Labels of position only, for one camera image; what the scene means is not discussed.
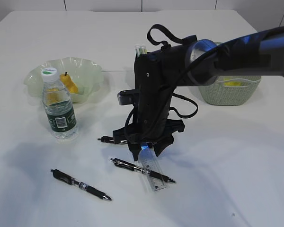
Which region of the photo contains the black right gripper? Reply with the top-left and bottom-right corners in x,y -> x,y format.
113,113 -> 185,161

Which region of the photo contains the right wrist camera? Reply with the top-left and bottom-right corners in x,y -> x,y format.
117,89 -> 139,106

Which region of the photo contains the black pen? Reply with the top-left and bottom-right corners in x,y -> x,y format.
50,169 -> 112,201
97,136 -> 127,145
110,158 -> 176,183

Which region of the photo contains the green woven plastic basket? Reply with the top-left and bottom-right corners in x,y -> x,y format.
197,42 -> 262,106

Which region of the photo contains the yellow pen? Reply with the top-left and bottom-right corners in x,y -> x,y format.
139,45 -> 147,55

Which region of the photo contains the clear plastic ruler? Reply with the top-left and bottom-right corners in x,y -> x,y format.
138,143 -> 167,191

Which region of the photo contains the green ruffled glass plate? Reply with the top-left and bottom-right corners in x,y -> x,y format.
24,57 -> 104,103

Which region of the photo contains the clear water bottle green label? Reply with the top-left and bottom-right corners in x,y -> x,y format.
41,67 -> 78,140

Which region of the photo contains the mint green pen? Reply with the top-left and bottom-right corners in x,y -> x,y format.
135,45 -> 141,57

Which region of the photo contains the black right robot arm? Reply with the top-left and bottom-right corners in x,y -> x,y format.
113,24 -> 284,159

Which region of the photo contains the yellow pear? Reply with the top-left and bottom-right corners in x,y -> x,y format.
60,72 -> 79,94

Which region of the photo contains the black square pen holder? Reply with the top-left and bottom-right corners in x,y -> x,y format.
133,55 -> 141,72

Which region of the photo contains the yellow waste paper wrapper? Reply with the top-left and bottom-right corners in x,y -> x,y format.
223,78 -> 242,87

